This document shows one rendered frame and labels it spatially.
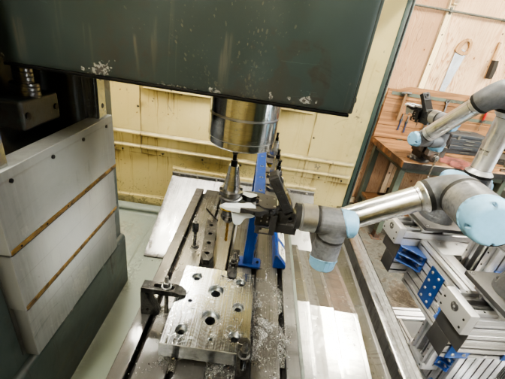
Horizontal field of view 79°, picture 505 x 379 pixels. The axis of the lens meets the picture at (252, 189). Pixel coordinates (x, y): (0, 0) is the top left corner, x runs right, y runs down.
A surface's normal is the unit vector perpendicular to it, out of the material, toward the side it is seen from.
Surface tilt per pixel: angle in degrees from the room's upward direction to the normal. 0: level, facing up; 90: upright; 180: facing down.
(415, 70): 90
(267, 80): 90
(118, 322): 0
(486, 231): 86
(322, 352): 8
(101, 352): 0
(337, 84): 90
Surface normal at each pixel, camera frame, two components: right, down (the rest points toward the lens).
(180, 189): 0.11, -0.61
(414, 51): 0.03, 0.46
